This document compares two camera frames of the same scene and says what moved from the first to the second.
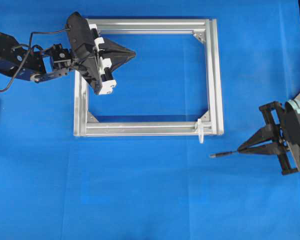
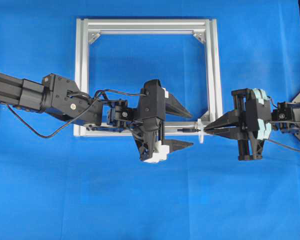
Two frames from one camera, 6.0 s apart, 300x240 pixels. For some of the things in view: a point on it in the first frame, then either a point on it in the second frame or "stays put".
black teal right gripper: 288,125 -> 253,111
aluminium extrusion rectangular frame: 210,28 stays put
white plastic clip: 200,126 stays put
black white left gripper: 93,55 -> 148,131
